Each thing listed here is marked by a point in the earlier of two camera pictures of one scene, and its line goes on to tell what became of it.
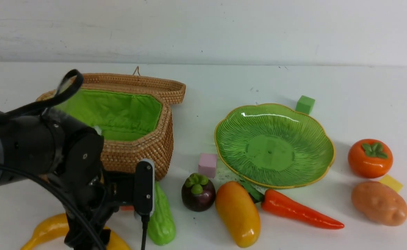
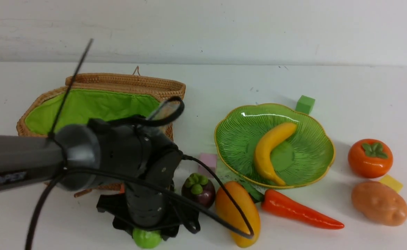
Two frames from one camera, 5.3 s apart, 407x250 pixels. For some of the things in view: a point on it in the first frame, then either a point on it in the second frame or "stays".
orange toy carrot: (281, 206) stays
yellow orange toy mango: (237, 209) stays
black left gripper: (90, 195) → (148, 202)
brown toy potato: (379, 203) stays
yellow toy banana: (56, 224) → (262, 151)
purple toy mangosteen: (198, 193) stays
